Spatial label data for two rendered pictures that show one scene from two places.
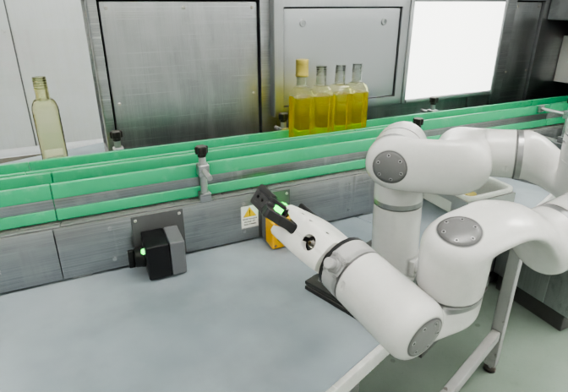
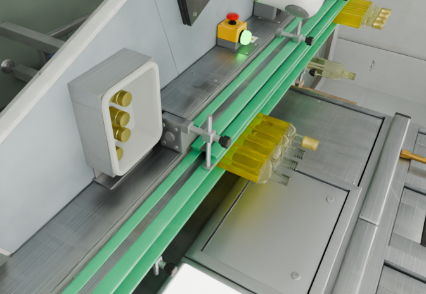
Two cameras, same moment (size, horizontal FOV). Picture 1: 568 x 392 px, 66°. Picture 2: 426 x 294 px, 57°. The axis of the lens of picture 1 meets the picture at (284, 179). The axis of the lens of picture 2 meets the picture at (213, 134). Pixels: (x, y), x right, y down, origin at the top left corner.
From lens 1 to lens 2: 1.47 m
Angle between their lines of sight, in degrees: 65
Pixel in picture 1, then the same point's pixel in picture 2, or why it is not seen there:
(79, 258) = not seen: outside the picture
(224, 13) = (354, 166)
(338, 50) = (288, 217)
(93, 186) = (316, 17)
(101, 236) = not seen: hidden behind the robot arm
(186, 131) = (281, 115)
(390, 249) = not seen: outside the picture
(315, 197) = (226, 63)
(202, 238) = (253, 22)
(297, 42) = (314, 189)
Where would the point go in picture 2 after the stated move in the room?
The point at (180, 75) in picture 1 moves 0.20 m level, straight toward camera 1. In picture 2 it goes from (321, 128) to (336, 78)
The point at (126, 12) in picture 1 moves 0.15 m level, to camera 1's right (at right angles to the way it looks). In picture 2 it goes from (373, 125) to (369, 133)
